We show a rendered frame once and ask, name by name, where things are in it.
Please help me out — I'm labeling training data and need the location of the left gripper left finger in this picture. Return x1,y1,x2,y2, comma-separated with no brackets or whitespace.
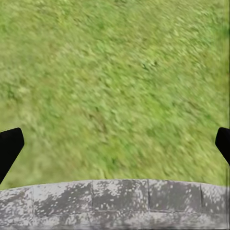
0,127,24,184

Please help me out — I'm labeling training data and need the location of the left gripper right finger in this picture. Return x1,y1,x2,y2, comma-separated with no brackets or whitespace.
215,127,230,165

